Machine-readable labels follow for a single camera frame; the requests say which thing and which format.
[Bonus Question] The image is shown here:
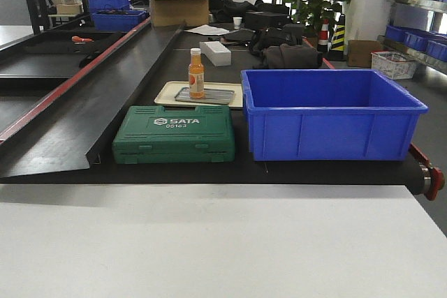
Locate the small metal tray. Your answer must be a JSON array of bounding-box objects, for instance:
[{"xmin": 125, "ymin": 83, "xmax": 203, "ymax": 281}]
[{"xmin": 175, "ymin": 87, "xmax": 235, "ymax": 105}]

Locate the cream plastic tray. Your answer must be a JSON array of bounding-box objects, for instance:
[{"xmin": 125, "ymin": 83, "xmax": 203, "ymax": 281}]
[{"xmin": 154, "ymin": 81, "xmax": 243, "ymax": 110}]

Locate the orange juice bottle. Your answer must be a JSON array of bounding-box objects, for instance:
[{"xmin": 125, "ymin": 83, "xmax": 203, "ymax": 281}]
[{"xmin": 189, "ymin": 48, "xmax": 205, "ymax": 98}]

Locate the large blue plastic bin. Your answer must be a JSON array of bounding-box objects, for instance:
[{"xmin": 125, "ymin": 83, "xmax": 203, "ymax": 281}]
[{"xmin": 241, "ymin": 69, "xmax": 428, "ymax": 161}]

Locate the white foam block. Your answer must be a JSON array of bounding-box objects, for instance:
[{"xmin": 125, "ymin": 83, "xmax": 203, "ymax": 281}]
[{"xmin": 199, "ymin": 41, "xmax": 231, "ymax": 66}]

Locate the green SATA tool case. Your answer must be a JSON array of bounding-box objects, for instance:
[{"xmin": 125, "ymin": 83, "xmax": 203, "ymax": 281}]
[{"xmin": 112, "ymin": 105, "xmax": 235, "ymax": 164}]

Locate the dark folded cloth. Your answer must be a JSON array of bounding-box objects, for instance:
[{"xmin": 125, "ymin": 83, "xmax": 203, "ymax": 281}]
[{"xmin": 253, "ymin": 44, "xmax": 323, "ymax": 69}]

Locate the white paper cup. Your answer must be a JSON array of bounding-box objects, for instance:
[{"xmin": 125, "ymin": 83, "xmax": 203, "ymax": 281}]
[{"xmin": 233, "ymin": 17, "xmax": 242, "ymax": 29}]

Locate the large cardboard box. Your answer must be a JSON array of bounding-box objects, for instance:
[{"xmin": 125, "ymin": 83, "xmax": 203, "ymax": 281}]
[{"xmin": 149, "ymin": 0, "xmax": 209, "ymax": 27}]

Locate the striped traffic cone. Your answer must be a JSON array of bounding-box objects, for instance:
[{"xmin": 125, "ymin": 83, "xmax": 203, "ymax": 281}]
[{"xmin": 327, "ymin": 14, "xmax": 346, "ymax": 61}]

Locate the blue crate far left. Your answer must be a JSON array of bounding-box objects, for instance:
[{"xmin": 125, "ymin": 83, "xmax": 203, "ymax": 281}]
[{"xmin": 91, "ymin": 10, "xmax": 147, "ymax": 32}]

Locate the brown cardboard box floor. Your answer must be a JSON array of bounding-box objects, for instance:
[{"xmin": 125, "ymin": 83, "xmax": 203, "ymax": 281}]
[{"xmin": 347, "ymin": 40, "xmax": 383, "ymax": 68}]

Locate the black sloped metal ramp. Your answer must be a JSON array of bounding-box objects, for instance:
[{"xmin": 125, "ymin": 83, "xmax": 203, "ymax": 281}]
[{"xmin": 1, "ymin": 20, "xmax": 184, "ymax": 178}]

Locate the white wire basket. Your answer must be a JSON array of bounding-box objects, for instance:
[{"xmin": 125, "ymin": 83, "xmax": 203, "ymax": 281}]
[{"xmin": 371, "ymin": 51, "xmax": 418, "ymax": 80}]

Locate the red conveyor end bracket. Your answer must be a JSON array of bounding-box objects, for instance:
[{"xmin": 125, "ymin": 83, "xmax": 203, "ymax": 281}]
[{"xmin": 409, "ymin": 143, "xmax": 446, "ymax": 201}]

